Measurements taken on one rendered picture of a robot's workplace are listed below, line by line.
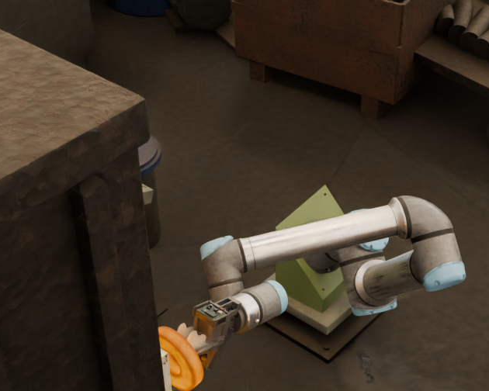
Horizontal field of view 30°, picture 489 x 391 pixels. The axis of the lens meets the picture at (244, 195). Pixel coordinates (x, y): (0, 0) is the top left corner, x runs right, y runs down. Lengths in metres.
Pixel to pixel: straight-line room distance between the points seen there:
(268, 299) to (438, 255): 0.48
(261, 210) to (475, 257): 0.89
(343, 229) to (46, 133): 1.37
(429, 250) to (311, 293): 0.83
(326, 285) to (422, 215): 0.83
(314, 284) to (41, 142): 2.12
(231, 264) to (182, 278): 1.20
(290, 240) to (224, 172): 1.73
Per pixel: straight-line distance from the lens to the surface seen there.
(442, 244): 2.44
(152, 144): 3.49
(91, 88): 1.21
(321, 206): 3.25
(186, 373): 2.06
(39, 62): 1.29
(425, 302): 3.45
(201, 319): 2.11
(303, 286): 3.18
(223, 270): 2.33
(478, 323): 3.41
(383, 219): 2.42
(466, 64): 4.29
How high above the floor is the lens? 2.35
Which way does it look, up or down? 37 degrees down
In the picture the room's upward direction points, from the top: 2 degrees counter-clockwise
